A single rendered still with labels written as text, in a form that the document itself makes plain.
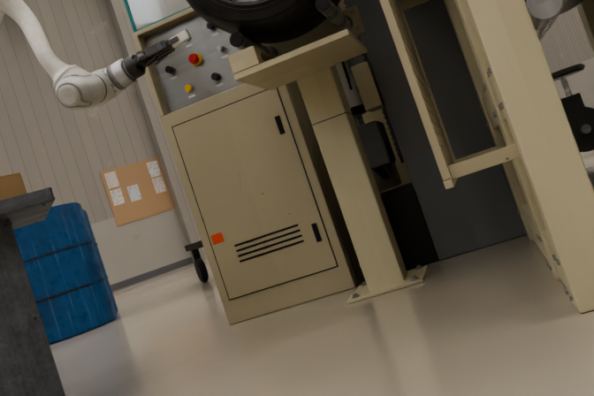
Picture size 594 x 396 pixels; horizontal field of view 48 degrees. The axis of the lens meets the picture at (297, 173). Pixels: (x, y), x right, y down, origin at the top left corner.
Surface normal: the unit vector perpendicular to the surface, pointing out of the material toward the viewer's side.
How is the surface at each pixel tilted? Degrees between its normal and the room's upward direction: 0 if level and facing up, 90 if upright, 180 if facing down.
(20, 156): 90
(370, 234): 90
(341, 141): 90
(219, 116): 90
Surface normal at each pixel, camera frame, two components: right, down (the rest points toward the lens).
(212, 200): -0.25, 0.04
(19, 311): 0.40, -0.18
